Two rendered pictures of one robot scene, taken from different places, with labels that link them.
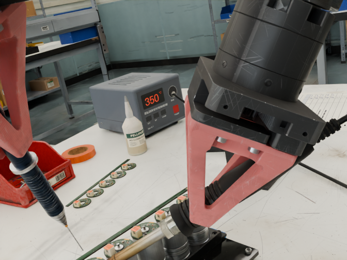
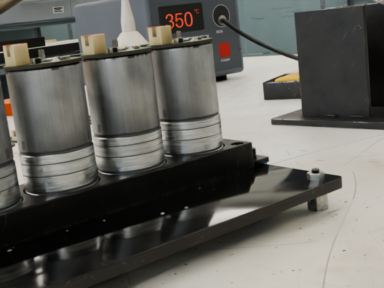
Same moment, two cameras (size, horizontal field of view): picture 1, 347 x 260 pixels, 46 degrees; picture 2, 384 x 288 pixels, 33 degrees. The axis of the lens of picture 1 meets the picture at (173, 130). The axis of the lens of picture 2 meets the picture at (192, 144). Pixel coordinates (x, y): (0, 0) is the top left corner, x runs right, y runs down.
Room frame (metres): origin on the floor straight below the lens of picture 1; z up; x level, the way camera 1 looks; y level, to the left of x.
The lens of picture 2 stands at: (0.10, -0.02, 0.82)
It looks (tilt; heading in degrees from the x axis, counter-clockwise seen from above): 11 degrees down; 5
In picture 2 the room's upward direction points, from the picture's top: 7 degrees counter-clockwise
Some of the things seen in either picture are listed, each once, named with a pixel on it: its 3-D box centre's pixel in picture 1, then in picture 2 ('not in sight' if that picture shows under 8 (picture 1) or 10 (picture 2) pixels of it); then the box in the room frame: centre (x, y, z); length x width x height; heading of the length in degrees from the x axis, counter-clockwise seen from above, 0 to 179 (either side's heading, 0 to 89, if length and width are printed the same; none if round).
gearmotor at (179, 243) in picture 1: (173, 237); (125, 120); (0.32, 0.02, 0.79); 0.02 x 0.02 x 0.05
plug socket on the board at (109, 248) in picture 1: (110, 249); not in sight; (0.28, 0.07, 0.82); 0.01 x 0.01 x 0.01; 42
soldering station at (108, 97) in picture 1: (137, 103); (157, 40); (0.80, 0.06, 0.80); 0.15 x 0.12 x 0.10; 40
